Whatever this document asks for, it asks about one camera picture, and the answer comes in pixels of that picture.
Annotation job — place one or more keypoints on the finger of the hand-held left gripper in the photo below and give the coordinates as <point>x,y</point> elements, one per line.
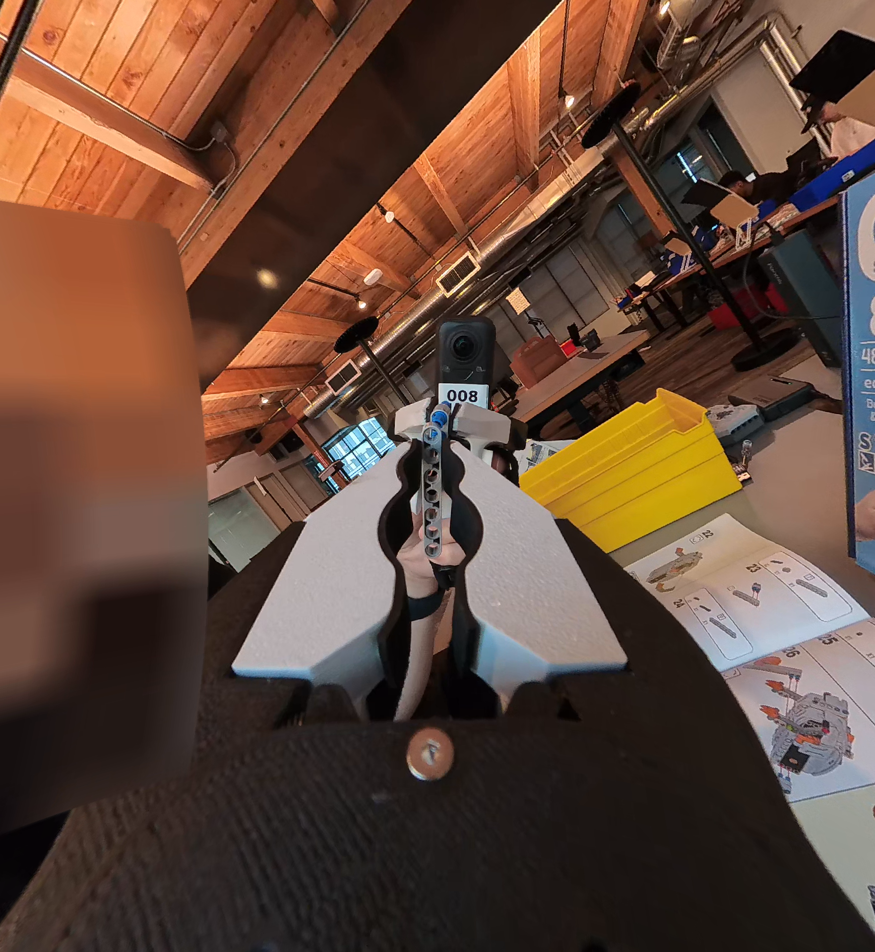
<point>415,420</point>
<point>482,428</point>

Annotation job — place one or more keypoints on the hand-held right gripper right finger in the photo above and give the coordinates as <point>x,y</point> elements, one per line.
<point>534,595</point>

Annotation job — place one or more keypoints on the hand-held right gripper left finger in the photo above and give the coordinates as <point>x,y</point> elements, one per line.
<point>318,595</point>

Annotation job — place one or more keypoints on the blue toy connector pin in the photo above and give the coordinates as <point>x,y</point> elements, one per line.
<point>442,413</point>

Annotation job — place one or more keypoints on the grey toy beam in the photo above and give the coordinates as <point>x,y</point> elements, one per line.
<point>431,491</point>

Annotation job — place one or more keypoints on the person's left forearm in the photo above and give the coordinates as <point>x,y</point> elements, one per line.
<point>419,669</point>

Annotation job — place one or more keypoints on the grey desk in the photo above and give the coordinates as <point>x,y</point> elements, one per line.
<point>787,491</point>

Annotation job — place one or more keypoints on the person's left hand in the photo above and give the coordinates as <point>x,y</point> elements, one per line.
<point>411,558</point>

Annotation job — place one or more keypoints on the brown cardboard box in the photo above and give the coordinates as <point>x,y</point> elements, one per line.
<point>538,361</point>

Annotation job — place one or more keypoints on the black wristwatch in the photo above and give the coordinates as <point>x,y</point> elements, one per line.
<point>422,604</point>

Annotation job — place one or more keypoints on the grey table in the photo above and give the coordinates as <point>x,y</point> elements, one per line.
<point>594,357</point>

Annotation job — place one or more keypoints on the yellow storage bin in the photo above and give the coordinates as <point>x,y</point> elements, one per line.
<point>631,468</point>

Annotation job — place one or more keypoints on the open white instruction booklet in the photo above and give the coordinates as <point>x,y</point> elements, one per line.
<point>780,632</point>

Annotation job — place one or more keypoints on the grey toy motor block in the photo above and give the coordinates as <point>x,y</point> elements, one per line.
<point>735,418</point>

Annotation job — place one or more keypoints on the long wooden table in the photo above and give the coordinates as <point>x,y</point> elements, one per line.
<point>735,249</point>

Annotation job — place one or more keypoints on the black flat device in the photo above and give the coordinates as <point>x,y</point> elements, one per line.
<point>776,394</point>

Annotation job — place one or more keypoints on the dark tower device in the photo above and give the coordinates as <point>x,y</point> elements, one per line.
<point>802,297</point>

